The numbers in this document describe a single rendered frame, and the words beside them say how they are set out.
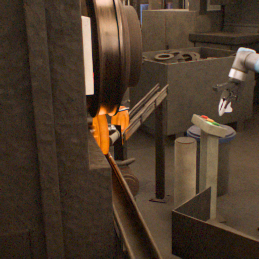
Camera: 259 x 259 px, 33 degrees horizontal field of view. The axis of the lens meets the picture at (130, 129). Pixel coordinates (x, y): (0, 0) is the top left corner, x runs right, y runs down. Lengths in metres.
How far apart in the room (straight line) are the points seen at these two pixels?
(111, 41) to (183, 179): 1.30
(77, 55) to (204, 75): 2.94
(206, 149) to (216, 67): 1.61
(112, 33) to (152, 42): 4.78
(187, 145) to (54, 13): 1.49
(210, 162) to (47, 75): 1.65
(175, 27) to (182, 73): 1.99
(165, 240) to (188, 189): 0.30
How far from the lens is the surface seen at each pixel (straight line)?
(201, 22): 5.47
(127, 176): 1.92
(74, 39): 1.02
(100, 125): 1.50
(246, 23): 5.45
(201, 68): 3.87
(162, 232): 2.53
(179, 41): 5.62
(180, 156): 2.38
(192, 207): 1.30
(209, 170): 2.52
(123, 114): 2.06
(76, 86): 1.03
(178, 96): 3.76
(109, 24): 1.31
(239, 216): 2.74
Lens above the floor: 1.28
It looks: 17 degrees down
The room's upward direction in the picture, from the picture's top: 1 degrees counter-clockwise
